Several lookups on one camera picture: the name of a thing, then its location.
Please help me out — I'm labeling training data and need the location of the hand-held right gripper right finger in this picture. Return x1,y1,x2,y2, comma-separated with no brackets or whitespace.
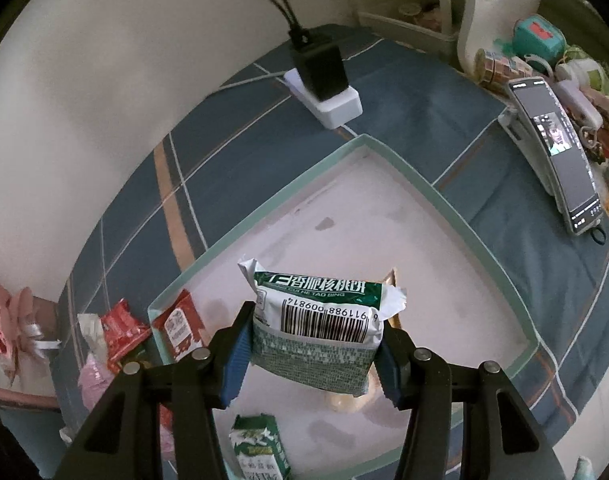
374,327,567,480

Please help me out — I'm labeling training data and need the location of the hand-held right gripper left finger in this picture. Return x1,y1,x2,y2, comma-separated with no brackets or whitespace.
52,301,258,480

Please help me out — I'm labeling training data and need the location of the brown-red snack packet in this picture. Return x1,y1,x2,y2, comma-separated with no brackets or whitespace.
152,290,208,365

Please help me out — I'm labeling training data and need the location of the green barcode snack packet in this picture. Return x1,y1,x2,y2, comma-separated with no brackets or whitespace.
237,255,409,396

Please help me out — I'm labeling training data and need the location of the green and white snack packet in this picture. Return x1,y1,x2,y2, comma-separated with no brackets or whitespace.
230,413,292,480

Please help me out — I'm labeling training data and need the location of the small shiny red snack packet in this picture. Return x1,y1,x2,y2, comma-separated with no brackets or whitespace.
100,299,152,363

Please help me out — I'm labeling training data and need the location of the pale green shallow box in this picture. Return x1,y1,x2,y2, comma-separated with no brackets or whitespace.
148,133,540,480

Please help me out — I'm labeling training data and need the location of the pink snack packet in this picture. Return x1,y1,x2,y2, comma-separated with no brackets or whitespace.
78,352,116,411

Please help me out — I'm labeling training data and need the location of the blue plaid tablecloth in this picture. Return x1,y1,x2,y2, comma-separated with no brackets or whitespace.
49,22,609,480

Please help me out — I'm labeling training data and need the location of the white power strip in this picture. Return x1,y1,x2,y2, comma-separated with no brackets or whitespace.
283,67,362,129

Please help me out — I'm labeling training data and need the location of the black smartphone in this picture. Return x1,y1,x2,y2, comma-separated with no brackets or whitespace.
508,77,605,236

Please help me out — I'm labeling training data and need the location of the black charger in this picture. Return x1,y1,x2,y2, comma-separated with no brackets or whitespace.
290,30,349,102

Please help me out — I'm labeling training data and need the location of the roll of patterned tape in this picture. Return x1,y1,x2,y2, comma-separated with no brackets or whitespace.
474,49,535,92

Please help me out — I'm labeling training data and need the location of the lavender plastic item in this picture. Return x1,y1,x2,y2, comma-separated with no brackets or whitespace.
551,80,605,128

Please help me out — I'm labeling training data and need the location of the pale green tray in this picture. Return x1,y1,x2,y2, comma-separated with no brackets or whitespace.
357,7,460,53

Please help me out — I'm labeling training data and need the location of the white plastic rack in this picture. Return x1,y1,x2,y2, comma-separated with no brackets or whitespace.
431,0,542,76

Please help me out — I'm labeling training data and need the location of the teal toy box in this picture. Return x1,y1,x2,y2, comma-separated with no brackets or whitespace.
514,17,567,61

